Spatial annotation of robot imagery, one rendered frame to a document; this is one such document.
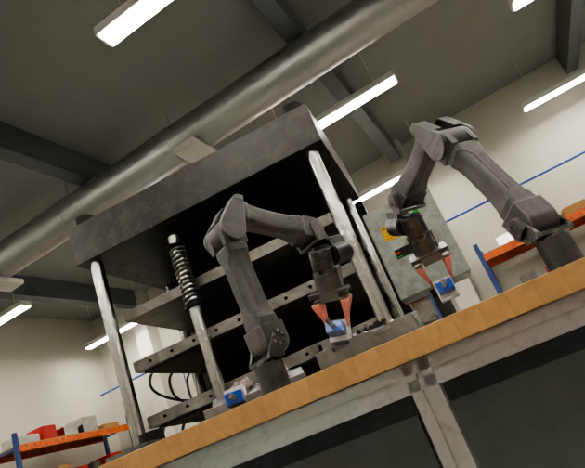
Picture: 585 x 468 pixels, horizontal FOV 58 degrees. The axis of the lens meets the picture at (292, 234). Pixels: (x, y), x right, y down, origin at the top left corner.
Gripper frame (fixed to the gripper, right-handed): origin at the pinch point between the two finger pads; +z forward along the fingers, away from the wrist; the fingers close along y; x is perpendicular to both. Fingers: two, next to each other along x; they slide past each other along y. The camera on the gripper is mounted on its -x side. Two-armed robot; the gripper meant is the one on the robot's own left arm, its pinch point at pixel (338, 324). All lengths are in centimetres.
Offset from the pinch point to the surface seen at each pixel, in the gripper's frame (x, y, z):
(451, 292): -11.1, -28.8, 0.0
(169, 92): -366, 199, -200
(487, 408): 11.3, -30.3, 22.4
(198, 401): -70, 85, 33
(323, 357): 4.9, 4.6, 6.4
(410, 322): 3.2, -18.2, 2.5
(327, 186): -88, 11, -42
